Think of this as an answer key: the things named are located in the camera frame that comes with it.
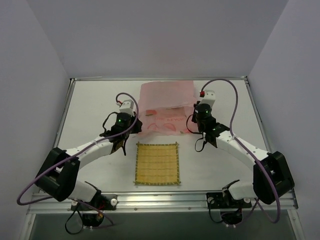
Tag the woven bamboo mat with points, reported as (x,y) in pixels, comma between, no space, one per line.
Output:
(157,164)

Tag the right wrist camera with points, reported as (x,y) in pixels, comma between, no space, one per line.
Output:
(207,97)

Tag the aluminium table frame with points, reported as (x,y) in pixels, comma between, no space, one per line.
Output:
(90,99)

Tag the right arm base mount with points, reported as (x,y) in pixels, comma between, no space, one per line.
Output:
(231,210)

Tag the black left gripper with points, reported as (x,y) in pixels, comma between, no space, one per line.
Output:
(136,124)

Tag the pink plastic bag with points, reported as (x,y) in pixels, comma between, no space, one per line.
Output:
(164,107)

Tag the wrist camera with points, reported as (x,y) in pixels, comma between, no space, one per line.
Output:
(127,107)
(207,97)

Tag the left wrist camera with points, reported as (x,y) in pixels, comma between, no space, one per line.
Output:
(127,107)

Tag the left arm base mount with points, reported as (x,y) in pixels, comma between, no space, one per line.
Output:
(92,214)

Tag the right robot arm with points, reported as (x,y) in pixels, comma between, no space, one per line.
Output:
(270,170)

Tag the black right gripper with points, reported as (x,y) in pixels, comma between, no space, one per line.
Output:
(194,116)

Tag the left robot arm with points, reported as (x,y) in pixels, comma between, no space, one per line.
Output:
(58,175)

